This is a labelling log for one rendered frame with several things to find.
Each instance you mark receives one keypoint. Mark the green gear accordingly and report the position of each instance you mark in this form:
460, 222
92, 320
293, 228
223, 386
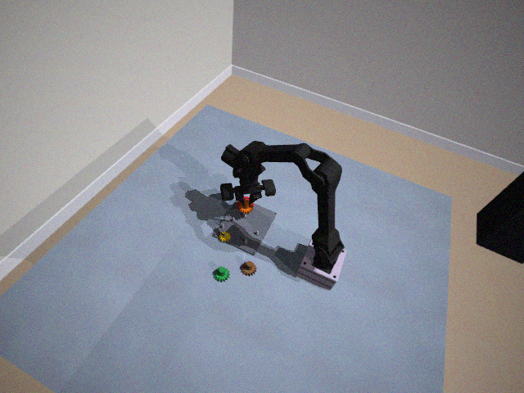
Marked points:
221, 274

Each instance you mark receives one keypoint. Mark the yellow gear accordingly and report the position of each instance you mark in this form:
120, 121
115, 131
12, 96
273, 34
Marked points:
225, 238

